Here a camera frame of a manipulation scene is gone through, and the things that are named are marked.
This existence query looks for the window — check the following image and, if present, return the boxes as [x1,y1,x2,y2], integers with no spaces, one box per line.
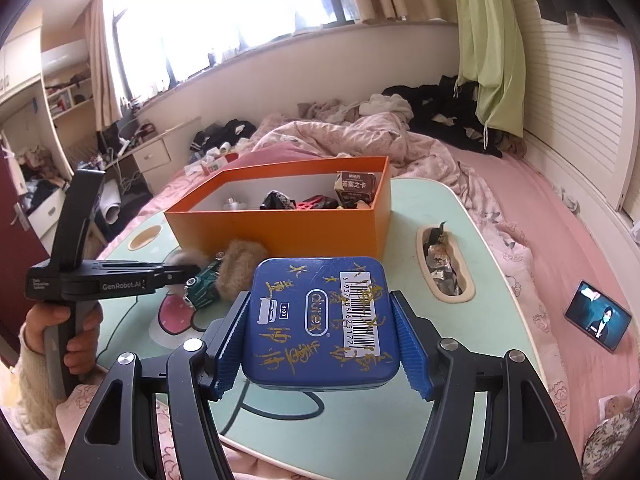
[112,0,381,93]

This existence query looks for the black glossy pouch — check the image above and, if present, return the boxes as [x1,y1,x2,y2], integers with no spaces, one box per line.
[260,190,297,211]

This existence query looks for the dark red pillow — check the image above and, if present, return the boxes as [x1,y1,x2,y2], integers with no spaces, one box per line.
[232,142,321,168]

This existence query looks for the beige curtain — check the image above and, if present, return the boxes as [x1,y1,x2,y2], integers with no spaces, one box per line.
[85,0,126,131]

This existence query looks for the dark red door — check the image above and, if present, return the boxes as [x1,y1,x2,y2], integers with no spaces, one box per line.
[0,160,51,341]

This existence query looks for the white drawer cabinet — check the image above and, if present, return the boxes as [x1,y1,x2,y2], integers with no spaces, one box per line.
[132,117,201,191]

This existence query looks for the green cartoon lap desk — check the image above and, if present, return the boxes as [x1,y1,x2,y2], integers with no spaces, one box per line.
[95,177,548,471]

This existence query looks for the brown card box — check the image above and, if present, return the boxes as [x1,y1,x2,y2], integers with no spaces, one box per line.
[334,171,378,207]

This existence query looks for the white crumpled cloth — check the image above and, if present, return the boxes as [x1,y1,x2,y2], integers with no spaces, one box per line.
[360,92,413,121]

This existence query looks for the pile of black clothes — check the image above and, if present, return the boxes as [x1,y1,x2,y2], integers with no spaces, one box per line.
[382,75,506,158]

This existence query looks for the orange cardboard box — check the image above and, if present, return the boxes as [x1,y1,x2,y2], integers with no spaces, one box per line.
[164,156,392,260]

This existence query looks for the green curtain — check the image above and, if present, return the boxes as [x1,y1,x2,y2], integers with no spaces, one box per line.
[455,0,526,138]

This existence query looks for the blue tin box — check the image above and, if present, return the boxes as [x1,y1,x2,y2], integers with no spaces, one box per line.
[241,256,407,392]

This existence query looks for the crumpled wrappers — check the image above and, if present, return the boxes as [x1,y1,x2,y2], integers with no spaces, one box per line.
[422,222,463,296]

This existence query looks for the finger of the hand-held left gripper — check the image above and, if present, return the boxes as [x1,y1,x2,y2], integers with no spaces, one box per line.
[160,259,202,287]

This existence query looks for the person's left forearm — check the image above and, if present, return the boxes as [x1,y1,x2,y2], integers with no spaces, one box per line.
[0,335,71,431]

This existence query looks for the small black clothes heap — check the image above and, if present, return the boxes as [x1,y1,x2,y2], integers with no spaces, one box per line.
[190,120,258,153]

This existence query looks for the orange white packet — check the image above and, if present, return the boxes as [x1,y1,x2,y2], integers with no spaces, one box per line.
[200,155,238,176]

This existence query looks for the floral patterned cloth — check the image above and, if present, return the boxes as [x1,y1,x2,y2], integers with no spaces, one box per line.
[582,395,640,480]

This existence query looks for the wall shelf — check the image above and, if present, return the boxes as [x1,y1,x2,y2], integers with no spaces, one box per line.
[42,42,101,121]

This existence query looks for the person's left hand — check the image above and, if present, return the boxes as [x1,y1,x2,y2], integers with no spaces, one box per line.
[20,304,104,377]

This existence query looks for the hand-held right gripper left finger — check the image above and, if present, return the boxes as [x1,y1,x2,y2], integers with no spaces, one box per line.
[59,290,252,480]

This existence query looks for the pink quilt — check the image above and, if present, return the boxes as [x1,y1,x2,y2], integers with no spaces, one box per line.
[250,110,501,221]

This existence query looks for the smartphone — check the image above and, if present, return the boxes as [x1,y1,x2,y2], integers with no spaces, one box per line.
[565,280,633,353]

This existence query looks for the white rolled mat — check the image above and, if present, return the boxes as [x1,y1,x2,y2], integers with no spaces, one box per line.
[100,185,121,223]

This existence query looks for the brown fur ball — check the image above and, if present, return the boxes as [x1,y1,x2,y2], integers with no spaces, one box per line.
[216,241,271,301]

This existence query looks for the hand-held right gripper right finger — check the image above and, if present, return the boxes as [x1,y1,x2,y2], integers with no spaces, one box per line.
[389,290,583,480]

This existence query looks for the green toy car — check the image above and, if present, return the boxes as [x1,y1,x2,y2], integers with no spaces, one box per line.
[184,255,224,309]

